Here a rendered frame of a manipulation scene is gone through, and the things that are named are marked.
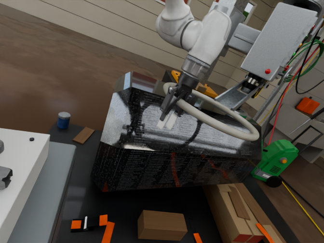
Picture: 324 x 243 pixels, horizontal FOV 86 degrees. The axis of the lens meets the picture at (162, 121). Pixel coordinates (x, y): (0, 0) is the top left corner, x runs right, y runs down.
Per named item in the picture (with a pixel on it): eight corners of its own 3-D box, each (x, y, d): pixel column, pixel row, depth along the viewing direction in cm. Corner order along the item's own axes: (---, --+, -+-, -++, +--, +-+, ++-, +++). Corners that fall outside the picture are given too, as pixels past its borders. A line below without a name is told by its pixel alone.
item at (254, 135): (189, 89, 114) (191, 85, 113) (260, 132, 94) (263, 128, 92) (141, 82, 73) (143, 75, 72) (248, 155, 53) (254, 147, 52)
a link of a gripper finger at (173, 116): (172, 112, 72) (173, 112, 72) (165, 126, 74) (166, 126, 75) (176, 116, 70) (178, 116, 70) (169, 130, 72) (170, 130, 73)
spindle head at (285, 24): (246, 74, 152) (280, 19, 133) (271, 86, 143) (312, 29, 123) (236, 71, 123) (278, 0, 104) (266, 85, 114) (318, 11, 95)
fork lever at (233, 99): (245, 77, 151) (249, 72, 148) (267, 88, 143) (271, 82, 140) (206, 101, 107) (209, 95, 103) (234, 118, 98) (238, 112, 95)
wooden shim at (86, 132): (85, 128, 179) (85, 126, 179) (94, 131, 180) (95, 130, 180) (72, 141, 157) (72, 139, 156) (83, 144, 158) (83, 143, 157)
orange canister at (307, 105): (290, 107, 348) (303, 93, 334) (305, 113, 367) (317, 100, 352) (300, 113, 330) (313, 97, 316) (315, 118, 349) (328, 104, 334)
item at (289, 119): (256, 137, 373) (283, 102, 335) (293, 147, 421) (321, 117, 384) (278, 157, 322) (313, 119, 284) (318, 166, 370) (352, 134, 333)
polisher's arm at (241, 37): (196, 33, 172) (209, 5, 161) (201, 37, 202) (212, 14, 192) (268, 65, 159) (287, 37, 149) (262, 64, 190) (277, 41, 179)
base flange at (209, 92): (170, 72, 220) (171, 68, 218) (203, 85, 234) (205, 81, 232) (178, 85, 178) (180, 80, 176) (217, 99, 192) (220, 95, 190)
